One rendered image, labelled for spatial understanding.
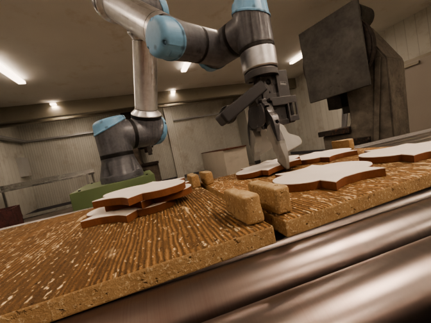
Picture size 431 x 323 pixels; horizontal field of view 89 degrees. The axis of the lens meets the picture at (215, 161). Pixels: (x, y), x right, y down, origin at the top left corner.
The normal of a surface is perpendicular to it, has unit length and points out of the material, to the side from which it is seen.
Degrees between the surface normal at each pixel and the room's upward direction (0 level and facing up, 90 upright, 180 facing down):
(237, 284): 44
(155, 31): 92
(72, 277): 0
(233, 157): 90
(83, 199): 90
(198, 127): 90
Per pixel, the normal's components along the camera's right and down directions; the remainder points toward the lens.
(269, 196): -0.95, 0.20
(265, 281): 0.07, -0.58
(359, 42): -0.83, 0.20
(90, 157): 0.33, 0.00
